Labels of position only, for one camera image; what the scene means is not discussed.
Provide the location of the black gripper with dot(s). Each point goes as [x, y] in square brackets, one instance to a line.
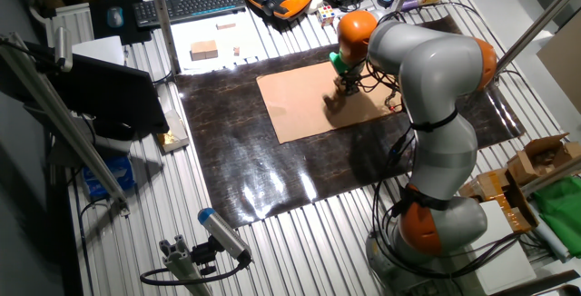
[350, 77]

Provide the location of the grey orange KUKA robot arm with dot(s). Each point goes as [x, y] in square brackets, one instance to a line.
[431, 73]

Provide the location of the large wooden block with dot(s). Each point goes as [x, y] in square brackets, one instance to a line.
[204, 51]

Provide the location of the small red-lit sensor board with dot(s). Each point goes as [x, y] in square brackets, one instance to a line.
[393, 106]

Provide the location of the brown cardboard sheet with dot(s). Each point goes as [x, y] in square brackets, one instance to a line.
[299, 110]

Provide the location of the Rubik's cube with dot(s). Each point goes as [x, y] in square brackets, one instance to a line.
[326, 15]

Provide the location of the purple cylinder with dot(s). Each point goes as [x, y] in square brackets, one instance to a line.
[410, 5]

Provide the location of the tiny wooden cube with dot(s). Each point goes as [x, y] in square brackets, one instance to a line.
[236, 51]

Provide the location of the dark marble pattern mat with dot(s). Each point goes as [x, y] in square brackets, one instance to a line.
[236, 160]

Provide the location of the thin wooden plank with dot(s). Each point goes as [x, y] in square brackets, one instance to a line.
[226, 26]

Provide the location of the white paper sheet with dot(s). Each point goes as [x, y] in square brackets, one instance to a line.
[199, 30]

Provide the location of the brown taped cardboard box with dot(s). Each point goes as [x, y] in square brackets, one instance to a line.
[497, 182]

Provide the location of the black keyboard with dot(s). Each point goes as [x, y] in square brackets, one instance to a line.
[190, 5]

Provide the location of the small box with gold item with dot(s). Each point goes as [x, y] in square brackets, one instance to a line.
[174, 132]

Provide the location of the open cardboard box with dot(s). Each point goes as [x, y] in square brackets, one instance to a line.
[540, 155]

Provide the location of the large white box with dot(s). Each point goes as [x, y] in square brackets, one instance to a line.
[504, 250]

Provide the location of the black monitor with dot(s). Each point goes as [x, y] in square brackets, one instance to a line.
[109, 96]

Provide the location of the green cloth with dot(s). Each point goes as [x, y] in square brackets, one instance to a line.
[560, 214]

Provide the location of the grey computer mouse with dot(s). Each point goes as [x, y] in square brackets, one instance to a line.
[115, 16]

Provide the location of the white flat box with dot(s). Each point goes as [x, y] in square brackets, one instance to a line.
[100, 50]

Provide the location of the blue packet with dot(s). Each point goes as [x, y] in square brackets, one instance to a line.
[109, 175]

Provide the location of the black mouse pad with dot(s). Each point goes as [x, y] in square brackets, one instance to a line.
[97, 28]

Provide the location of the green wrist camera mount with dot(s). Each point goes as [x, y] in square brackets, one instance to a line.
[337, 63]

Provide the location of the grey camera with blue end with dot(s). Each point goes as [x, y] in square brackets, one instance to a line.
[224, 234]

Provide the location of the aluminium extrusion camera mount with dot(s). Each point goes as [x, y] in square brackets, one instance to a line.
[181, 264]

